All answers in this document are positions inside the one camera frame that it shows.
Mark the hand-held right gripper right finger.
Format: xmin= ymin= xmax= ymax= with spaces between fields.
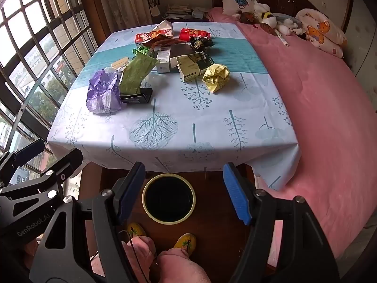
xmin=223 ymin=162 xmax=342 ymax=283

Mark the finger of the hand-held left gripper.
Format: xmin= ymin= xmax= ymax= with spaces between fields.
xmin=0 ymin=148 xmax=83 ymax=213
xmin=0 ymin=138 xmax=45 ymax=183

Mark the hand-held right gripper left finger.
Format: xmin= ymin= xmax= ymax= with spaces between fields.
xmin=29 ymin=162 xmax=146 ymax=283

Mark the cream rimmed blue waste bin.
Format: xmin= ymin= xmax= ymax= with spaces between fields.
xmin=142 ymin=174 xmax=197 ymax=225

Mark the purple plastic bag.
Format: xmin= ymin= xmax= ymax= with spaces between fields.
xmin=85 ymin=69 xmax=122 ymax=115

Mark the small black box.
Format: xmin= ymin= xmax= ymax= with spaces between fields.
xmin=120 ymin=88 xmax=154 ymax=104

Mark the yellow paper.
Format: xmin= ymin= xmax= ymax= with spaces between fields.
xmin=202 ymin=64 xmax=230 ymax=94

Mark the red snack packet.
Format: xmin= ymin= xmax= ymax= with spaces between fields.
xmin=135 ymin=29 xmax=174 ymax=44

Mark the black wrapper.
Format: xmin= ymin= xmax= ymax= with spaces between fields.
xmin=190 ymin=36 xmax=214 ymax=50

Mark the red gold printed envelope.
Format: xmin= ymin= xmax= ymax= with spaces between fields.
xmin=179 ymin=28 xmax=212 ymax=41

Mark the yellow knitted slipper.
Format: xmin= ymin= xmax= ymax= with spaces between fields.
xmin=127 ymin=222 xmax=147 ymax=238
xmin=174 ymin=233 xmax=197 ymax=255

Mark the person's left leg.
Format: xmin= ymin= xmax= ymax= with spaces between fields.
xmin=122 ymin=236 xmax=156 ymax=283

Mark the person's leg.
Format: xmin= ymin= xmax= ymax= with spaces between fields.
xmin=122 ymin=236 xmax=156 ymax=283
xmin=156 ymin=248 xmax=211 ymax=283

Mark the tree printed blue tablecloth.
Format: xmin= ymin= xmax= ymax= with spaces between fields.
xmin=47 ymin=21 xmax=301 ymax=191

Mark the person's right leg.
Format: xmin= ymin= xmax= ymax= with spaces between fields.
xmin=156 ymin=248 xmax=211 ymax=283

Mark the cream paper sleeve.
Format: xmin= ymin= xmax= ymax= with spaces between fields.
xmin=110 ymin=57 xmax=130 ymax=72

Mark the green paper packet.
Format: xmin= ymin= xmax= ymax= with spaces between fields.
xmin=119 ymin=54 xmax=159 ymax=95

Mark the window with metal grille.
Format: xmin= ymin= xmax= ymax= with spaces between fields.
xmin=0 ymin=0 xmax=101 ymax=183

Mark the small white box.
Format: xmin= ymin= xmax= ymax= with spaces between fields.
xmin=155 ymin=46 xmax=173 ymax=74

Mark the green cream carton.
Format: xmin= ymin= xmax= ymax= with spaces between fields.
xmin=171 ymin=51 xmax=217 ymax=82

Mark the green foil wrapper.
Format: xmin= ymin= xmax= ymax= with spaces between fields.
xmin=132 ymin=45 xmax=151 ymax=59

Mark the dark brown paper sheet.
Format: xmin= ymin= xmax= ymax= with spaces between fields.
xmin=169 ymin=44 xmax=195 ymax=59

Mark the white marker pen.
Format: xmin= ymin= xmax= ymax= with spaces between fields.
xmin=274 ymin=29 xmax=289 ymax=47

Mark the white crumpled paper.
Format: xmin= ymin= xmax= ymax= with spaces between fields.
xmin=152 ymin=20 xmax=174 ymax=36

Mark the beige curtain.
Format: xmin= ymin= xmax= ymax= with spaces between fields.
xmin=102 ymin=0 xmax=161 ymax=36

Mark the brown feathered plush toy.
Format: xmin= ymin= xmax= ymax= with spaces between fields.
xmin=233 ymin=10 xmax=260 ymax=24

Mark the bee plush toy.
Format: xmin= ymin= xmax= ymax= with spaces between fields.
xmin=255 ymin=1 xmax=279 ymax=27

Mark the bear printed pillow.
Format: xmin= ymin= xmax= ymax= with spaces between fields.
xmin=295 ymin=8 xmax=347 ymax=59

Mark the stack of books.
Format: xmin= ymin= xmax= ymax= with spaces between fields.
xmin=163 ymin=4 xmax=192 ymax=21

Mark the white printed cushion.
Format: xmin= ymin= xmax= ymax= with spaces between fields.
xmin=221 ymin=0 xmax=260 ymax=17

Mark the thin black cable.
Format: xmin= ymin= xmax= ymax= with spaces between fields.
xmin=119 ymin=230 xmax=148 ymax=283

